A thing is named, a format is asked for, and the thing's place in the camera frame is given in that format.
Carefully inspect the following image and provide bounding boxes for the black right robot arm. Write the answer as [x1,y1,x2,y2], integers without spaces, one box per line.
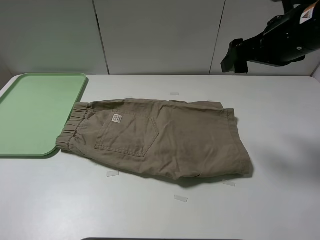
[220,0,320,74]

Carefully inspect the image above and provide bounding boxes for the clear tape strip front right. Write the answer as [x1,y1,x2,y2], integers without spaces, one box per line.
[222,179,236,187]

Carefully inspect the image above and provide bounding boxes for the green plastic tray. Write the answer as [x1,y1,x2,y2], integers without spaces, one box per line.
[0,73,87,157]

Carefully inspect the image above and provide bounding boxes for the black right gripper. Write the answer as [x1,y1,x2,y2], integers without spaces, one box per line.
[220,7,320,74]

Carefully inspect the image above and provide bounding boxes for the khaki shorts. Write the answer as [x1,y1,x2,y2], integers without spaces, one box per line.
[55,98,253,180]

